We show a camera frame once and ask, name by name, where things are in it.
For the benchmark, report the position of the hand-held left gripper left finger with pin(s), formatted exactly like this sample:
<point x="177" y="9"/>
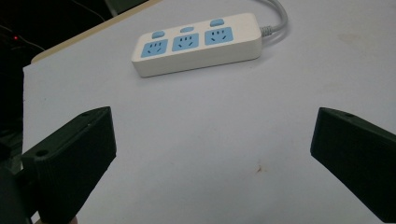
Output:
<point x="73" y="161"/>

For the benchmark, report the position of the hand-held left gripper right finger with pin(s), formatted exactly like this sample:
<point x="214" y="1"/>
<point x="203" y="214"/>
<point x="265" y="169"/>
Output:
<point x="358" y="155"/>

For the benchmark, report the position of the white power strip blue sockets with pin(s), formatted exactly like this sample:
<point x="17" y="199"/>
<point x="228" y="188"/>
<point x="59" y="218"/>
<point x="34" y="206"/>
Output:
<point x="199" y="46"/>

